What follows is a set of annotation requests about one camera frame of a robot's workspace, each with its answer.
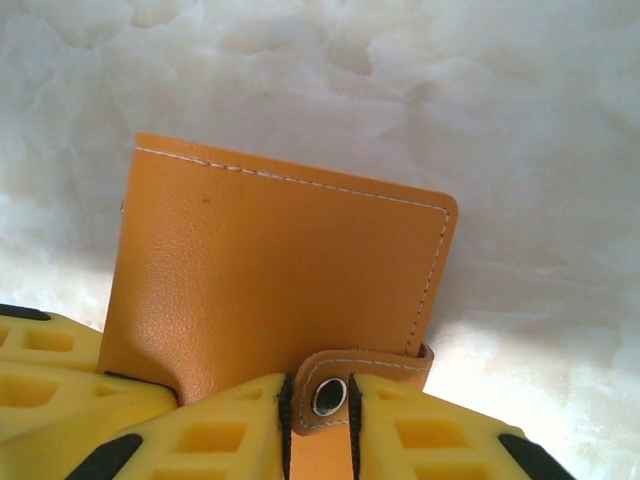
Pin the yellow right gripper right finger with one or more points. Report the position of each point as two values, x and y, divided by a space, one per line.
425 440

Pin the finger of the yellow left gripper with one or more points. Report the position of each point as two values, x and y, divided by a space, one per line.
75 400
45 340

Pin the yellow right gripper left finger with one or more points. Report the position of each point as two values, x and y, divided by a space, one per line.
225 440

